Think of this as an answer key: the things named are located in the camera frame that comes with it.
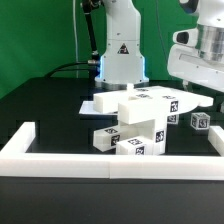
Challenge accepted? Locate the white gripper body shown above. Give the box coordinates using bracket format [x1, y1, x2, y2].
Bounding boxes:
[167, 44, 224, 92]

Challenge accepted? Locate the white chair back frame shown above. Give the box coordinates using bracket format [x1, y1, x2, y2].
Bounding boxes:
[93, 86, 213, 124]

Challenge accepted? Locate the white chair seat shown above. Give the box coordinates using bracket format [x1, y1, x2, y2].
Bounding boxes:
[119, 114, 180, 156]

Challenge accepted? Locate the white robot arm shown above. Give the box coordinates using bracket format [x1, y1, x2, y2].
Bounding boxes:
[82, 0, 224, 92]

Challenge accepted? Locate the white sheet with tags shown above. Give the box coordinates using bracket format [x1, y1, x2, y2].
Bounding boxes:
[79, 101, 99, 115]

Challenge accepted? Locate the white U-shaped fence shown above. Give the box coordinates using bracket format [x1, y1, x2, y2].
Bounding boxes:
[0, 122, 224, 181]

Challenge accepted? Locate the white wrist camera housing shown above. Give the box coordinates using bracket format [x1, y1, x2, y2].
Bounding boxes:
[173, 28, 198, 47]

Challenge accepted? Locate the black cable bundle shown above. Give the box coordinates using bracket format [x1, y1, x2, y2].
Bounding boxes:
[44, 9, 101, 79]

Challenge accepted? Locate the white thin cable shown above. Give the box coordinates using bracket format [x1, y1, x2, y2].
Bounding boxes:
[72, 0, 80, 79]

